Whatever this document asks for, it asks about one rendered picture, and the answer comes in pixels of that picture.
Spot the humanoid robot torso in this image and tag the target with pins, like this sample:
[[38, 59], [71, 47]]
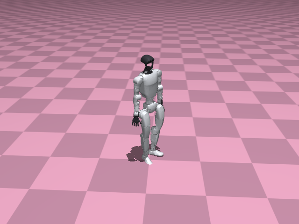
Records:
[[148, 89]]

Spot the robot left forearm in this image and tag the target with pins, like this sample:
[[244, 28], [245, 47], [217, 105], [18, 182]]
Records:
[[159, 96]]

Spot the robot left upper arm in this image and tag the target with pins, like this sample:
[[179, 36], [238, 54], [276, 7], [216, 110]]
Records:
[[159, 87]]

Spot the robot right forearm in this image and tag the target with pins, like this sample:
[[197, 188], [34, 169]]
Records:
[[136, 105]]

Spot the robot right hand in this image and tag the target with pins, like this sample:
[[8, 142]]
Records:
[[136, 120]]

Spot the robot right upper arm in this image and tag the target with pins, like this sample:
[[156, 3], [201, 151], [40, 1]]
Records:
[[137, 82]]

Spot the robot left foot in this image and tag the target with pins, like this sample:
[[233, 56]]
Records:
[[155, 152]]

